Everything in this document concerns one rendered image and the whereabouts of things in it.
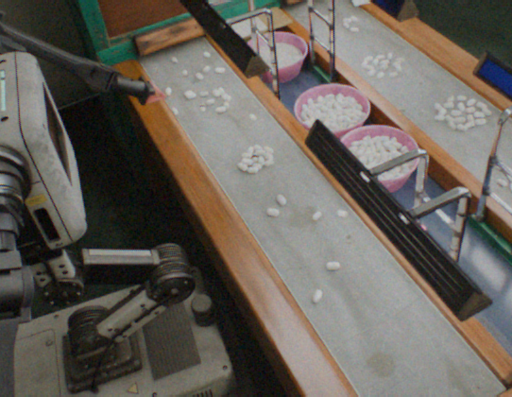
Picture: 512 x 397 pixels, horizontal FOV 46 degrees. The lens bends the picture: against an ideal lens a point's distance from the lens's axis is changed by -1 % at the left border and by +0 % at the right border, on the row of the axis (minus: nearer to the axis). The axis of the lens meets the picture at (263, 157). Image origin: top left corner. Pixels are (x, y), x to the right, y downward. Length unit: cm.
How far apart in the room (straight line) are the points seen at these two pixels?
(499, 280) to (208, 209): 86
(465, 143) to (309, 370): 96
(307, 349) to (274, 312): 13
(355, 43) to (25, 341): 164
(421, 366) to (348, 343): 18
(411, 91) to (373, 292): 89
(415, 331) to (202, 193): 76
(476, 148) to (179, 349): 113
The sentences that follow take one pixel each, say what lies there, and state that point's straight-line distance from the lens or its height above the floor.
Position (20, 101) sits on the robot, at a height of 145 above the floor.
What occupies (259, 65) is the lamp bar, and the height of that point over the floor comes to 107.
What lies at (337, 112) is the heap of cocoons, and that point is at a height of 74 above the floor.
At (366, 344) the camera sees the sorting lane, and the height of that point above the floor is 74.
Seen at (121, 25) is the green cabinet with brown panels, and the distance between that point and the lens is 254.
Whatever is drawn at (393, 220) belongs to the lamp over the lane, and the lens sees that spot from 136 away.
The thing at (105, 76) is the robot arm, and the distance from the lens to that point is 203.
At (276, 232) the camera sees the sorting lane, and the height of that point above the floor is 74.
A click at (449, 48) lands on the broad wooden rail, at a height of 76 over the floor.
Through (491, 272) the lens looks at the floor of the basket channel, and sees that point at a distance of 183.
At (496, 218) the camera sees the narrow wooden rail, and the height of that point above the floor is 75.
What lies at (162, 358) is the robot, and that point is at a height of 48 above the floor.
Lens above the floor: 211
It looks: 43 degrees down
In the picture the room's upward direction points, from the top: 7 degrees counter-clockwise
